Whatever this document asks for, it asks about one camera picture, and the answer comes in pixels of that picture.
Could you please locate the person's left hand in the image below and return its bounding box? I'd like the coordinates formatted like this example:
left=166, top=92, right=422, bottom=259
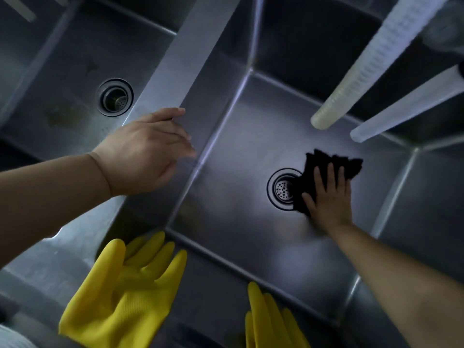
left=88, top=107, right=197, bottom=198

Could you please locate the person's right hand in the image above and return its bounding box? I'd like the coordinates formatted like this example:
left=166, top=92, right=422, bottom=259
left=301, top=162, right=354, bottom=235

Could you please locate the dark cleaning cloth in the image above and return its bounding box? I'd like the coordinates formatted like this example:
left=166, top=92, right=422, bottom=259
left=291, top=149, right=364, bottom=216

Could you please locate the stainless steel sink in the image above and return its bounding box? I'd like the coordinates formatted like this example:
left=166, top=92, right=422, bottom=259
left=94, top=0, right=464, bottom=348
left=0, top=0, right=182, bottom=160

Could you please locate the person's right forearm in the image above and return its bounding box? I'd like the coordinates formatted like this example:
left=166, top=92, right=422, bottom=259
left=328, top=220, right=464, bottom=348

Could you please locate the person's left forearm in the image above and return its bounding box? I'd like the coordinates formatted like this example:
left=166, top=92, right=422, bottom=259
left=0, top=152, right=113, bottom=269

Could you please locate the yellow rubber glove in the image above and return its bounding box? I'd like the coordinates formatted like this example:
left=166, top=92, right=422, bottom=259
left=58, top=231, right=189, bottom=348
left=245, top=281, right=312, bottom=348

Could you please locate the grey corrugated drain pipe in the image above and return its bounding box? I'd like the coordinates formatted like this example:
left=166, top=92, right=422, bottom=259
left=0, top=323, right=37, bottom=348

